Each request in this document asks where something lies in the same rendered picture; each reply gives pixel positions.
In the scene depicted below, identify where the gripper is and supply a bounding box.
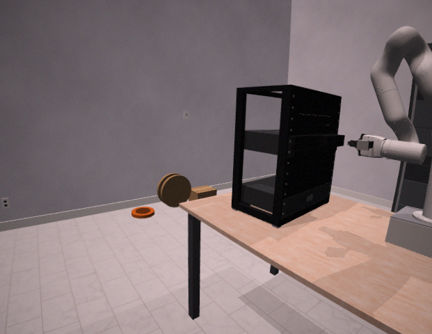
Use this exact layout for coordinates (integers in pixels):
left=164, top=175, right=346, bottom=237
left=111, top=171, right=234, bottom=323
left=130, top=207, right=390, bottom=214
left=347, top=134, right=387, bottom=158

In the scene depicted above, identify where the black server rack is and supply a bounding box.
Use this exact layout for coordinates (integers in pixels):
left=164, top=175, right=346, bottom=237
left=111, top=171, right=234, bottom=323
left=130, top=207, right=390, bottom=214
left=232, top=85, right=345, bottom=228

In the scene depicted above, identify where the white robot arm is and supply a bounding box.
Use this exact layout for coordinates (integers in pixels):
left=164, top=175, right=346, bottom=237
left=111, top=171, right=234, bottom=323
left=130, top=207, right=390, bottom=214
left=371, top=26, right=432, bottom=225

